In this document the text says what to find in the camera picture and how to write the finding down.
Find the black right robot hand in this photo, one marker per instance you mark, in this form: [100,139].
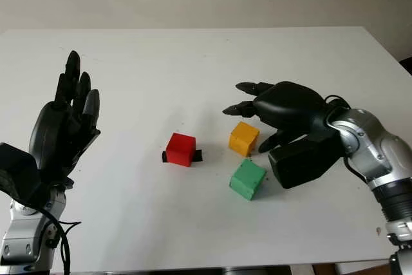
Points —
[289,107]

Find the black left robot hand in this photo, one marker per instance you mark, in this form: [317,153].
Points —
[54,133]

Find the yellow cube block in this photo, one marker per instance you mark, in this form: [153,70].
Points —
[243,139]

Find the green cube block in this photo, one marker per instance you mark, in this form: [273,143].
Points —
[246,180]

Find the red cube block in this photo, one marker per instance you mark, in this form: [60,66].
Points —
[180,147]

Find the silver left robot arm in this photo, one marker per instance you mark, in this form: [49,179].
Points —
[25,239]

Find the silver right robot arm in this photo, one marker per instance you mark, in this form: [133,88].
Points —
[376,149]

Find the black tape strip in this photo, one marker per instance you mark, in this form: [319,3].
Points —
[198,156]

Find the dark object beside table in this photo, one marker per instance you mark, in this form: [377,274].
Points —
[407,66]

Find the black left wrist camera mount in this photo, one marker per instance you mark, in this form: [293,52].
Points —
[19,172]

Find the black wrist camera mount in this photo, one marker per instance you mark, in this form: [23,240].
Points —
[302,165]
[19,172]

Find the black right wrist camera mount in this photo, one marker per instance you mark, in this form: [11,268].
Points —
[302,165]

